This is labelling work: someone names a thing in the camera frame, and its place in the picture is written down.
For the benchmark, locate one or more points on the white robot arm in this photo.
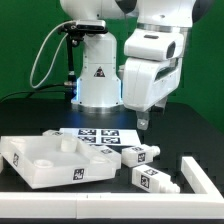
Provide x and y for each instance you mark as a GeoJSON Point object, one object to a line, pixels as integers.
{"type": "Point", "coordinates": [100, 85]}

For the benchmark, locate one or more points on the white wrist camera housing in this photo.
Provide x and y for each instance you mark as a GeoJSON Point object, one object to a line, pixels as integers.
{"type": "Point", "coordinates": [151, 45]}

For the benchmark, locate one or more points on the sheet with fiducial markers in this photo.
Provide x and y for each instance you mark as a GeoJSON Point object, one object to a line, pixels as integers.
{"type": "Point", "coordinates": [114, 137]}

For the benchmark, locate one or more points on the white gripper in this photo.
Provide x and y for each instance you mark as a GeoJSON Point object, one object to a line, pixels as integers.
{"type": "Point", "coordinates": [146, 83]}

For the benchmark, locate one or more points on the white L-shaped fence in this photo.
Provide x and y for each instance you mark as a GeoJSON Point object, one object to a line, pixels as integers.
{"type": "Point", "coordinates": [205, 202]}

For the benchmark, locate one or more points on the white square table top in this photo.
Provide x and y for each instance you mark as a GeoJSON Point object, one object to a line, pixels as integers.
{"type": "Point", "coordinates": [49, 161]}

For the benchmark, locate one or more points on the camera on black stand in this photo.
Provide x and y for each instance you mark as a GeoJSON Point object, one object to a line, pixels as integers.
{"type": "Point", "coordinates": [75, 32]}

